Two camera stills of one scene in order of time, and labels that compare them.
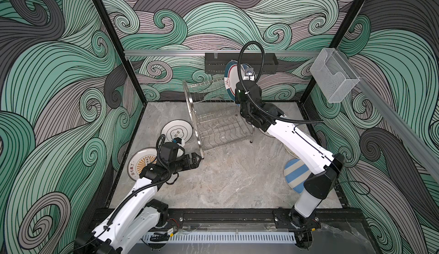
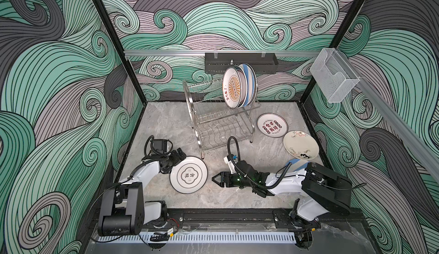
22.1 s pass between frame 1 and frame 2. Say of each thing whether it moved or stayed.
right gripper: moved
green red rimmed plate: moved
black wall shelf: stayed
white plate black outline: moved
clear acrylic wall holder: stayed
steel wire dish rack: stayed
